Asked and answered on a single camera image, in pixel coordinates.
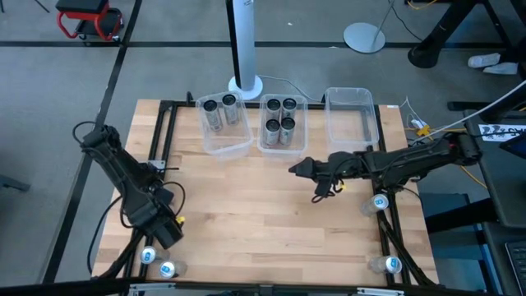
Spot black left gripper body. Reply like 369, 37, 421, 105
143, 207, 184, 251

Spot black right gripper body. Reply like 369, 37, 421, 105
311, 151, 358, 184

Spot clear plastic bin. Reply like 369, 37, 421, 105
256, 93, 309, 160
323, 86, 381, 154
195, 90, 255, 161

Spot silver can with blue top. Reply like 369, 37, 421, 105
367, 254, 404, 275
139, 245, 170, 266
359, 192, 390, 218
158, 260, 189, 280

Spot white round floor stand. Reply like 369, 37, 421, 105
343, 0, 398, 54

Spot black floor bar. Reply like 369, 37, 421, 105
422, 197, 499, 234

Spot black desk leg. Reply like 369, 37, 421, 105
407, 0, 484, 70
478, 0, 526, 54

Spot dark stand foot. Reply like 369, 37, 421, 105
0, 174, 32, 193

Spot white paper label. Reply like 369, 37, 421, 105
478, 123, 526, 143

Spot black desk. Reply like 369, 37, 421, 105
462, 77, 526, 229

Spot person's white shoe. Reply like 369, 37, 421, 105
467, 52, 501, 69
481, 61, 519, 76

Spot dark tablet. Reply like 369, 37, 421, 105
499, 133, 526, 161

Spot black laptop keyboard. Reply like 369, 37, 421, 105
504, 240, 526, 296

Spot red and black rolling stool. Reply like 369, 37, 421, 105
54, 0, 124, 42

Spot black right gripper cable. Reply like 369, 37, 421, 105
311, 174, 348, 205

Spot silver frame plate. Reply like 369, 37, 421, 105
356, 286, 406, 296
127, 282, 178, 295

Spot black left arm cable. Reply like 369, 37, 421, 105
85, 192, 139, 275

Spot grey floor cable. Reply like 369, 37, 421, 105
256, 73, 325, 103

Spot black aluminium table frame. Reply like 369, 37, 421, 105
92, 90, 439, 296

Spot tall camera pole with base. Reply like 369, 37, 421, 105
224, 0, 264, 101

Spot yellow floor cable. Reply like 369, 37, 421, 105
404, 125, 489, 190
404, 0, 437, 11

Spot thick white cable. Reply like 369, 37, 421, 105
410, 80, 526, 145

